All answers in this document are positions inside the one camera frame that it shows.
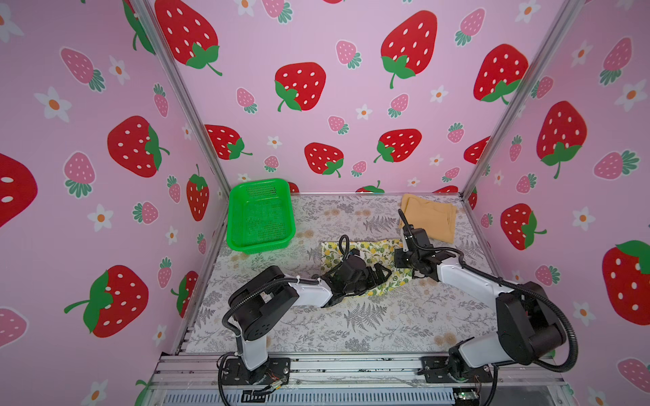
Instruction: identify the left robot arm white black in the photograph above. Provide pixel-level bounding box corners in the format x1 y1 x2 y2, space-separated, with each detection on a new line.
222 250 393 372

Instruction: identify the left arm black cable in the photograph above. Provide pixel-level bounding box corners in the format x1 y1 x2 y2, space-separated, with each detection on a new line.
217 234 351 406

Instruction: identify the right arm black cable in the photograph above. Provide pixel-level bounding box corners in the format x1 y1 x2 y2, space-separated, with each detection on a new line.
397 209 580 406

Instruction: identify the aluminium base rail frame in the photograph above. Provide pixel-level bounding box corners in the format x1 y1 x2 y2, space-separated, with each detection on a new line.
137 353 578 405

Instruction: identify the tan yellow skirt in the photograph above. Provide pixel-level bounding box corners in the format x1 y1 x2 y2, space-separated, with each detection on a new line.
400 194 457 244

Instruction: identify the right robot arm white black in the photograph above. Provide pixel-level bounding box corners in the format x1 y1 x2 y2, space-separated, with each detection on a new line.
395 224 579 381

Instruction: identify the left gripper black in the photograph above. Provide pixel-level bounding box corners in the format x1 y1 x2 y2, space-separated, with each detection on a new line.
342 263 393 297

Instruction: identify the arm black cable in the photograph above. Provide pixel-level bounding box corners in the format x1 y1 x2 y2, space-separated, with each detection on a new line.
397 209 580 406
217 234 351 406

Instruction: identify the lemon print skirt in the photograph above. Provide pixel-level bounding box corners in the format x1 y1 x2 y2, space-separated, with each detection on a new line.
320 239 413 296

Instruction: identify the green plastic basket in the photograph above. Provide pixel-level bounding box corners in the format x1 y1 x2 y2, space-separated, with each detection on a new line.
226 179 296 255

